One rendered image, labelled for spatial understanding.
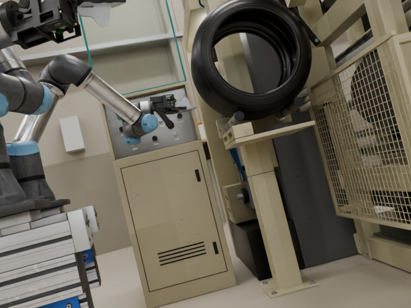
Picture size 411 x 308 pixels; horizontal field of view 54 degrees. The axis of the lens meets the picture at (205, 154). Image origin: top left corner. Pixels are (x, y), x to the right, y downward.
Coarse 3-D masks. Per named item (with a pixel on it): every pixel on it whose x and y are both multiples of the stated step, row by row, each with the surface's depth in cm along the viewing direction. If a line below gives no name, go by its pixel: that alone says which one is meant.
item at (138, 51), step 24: (144, 0) 253; (96, 24) 249; (120, 24) 250; (144, 24) 251; (168, 24) 253; (96, 48) 248; (120, 48) 249; (144, 48) 250; (168, 48) 252; (96, 72) 247; (120, 72) 248; (144, 72) 249; (168, 72) 250
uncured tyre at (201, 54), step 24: (240, 0) 183; (264, 0) 184; (216, 24) 181; (240, 24) 209; (264, 24) 208; (288, 24) 183; (192, 48) 186; (288, 48) 208; (192, 72) 195; (216, 72) 179; (288, 72) 209; (216, 96) 182; (240, 96) 179; (264, 96) 180; (288, 96) 182
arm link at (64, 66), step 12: (60, 60) 156; (72, 60) 157; (60, 72) 157; (72, 72) 156; (84, 72) 157; (84, 84) 160; (96, 84) 161; (96, 96) 163; (108, 96) 163; (120, 96) 167; (120, 108) 166; (132, 108) 169; (132, 120) 170; (144, 120) 169; (156, 120) 172; (144, 132) 173
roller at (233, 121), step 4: (236, 112) 179; (240, 112) 179; (232, 116) 185; (236, 116) 179; (240, 116) 179; (244, 116) 179; (232, 120) 186; (236, 120) 180; (240, 120) 179; (228, 124) 200; (232, 124) 191; (236, 124) 189; (228, 128) 206
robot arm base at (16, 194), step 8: (0, 168) 90; (8, 168) 92; (0, 176) 90; (8, 176) 91; (0, 184) 89; (8, 184) 90; (16, 184) 92; (0, 192) 88; (8, 192) 90; (16, 192) 90; (0, 200) 87; (8, 200) 88; (16, 200) 90
